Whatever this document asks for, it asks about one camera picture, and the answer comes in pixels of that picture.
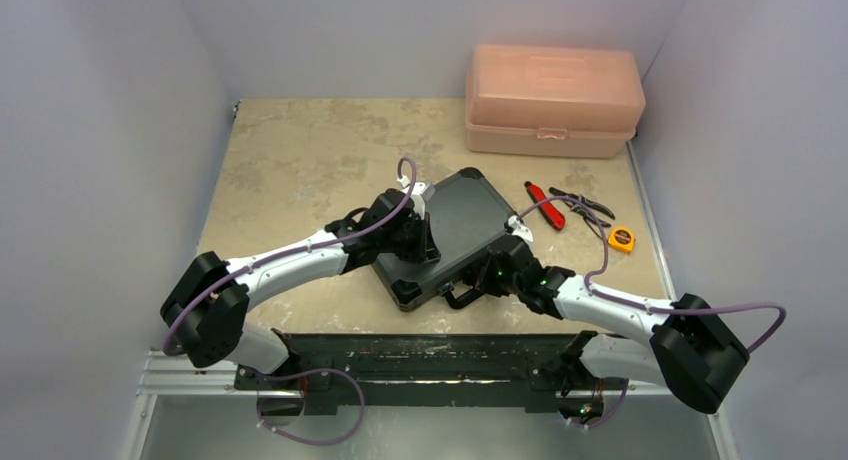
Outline black poker set case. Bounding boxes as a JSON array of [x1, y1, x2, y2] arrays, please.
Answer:
[[373, 167, 516, 312]]

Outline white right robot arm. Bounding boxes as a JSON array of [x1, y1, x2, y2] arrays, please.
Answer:
[[471, 235, 750, 414]]

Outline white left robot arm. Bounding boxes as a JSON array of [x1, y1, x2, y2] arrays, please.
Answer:
[[160, 182, 440, 389]]

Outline yellow tape measure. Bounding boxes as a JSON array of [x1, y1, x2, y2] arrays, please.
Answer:
[[607, 226, 635, 254]]

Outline translucent pink storage box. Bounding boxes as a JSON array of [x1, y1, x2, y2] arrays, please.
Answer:
[[465, 44, 646, 159]]

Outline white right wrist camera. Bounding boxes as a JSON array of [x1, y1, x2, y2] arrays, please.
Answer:
[[505, 215, 534, 245]]

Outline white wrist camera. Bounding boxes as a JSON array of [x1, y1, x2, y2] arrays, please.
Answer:
[[505, 215, 534, 245], [397, 175, 436, 218]]

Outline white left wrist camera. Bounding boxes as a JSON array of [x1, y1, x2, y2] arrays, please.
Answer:
[[397, 175, 436, 218]]

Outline red handled cutter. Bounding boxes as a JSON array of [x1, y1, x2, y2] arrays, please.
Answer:
[[524, 181, 566, 231]]

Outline black handled pliers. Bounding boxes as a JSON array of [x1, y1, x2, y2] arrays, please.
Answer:
[[548, 187, 616, 223]]

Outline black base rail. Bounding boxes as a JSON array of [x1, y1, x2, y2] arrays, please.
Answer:
[[135, 334, 647, 417]]

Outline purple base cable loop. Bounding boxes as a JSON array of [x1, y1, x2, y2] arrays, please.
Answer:
[[256, 366, 368, 447]]

